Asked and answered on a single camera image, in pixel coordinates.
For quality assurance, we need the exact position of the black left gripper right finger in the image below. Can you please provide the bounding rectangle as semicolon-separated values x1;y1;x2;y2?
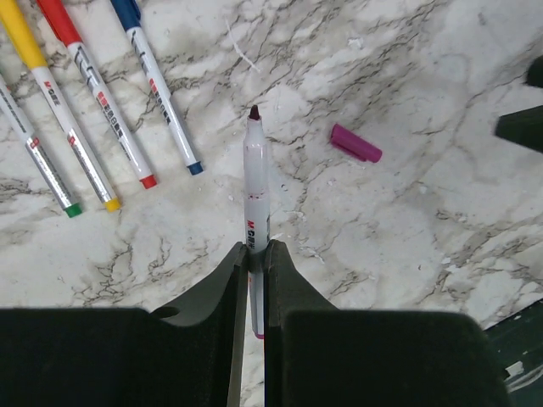
264;240;509;406

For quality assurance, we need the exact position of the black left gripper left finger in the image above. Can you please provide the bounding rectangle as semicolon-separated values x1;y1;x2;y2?
1;243;247;406

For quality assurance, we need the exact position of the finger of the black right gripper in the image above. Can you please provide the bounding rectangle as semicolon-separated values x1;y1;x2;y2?
495;105;543;153
525;56;543;88

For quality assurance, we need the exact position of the white pen purple end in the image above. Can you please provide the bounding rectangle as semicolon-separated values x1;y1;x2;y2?
243;105;270;339

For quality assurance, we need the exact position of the purple pen cap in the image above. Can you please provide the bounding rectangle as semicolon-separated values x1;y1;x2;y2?
330;124;383;163

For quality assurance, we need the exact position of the white pen green end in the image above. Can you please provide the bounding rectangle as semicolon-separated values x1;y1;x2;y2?
1;76;82;218

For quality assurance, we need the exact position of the white pen blue end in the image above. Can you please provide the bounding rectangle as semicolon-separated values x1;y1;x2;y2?
110;0;204;176

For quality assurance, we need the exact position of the white pen red end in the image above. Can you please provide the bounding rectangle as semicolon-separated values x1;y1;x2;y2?
37;0;158;189

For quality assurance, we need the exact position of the white pen yellow end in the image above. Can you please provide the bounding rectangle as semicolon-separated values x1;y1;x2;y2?
1;0;121;212

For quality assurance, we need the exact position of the black mounting rail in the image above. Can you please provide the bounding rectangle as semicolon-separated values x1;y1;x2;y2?
485;300;543;406

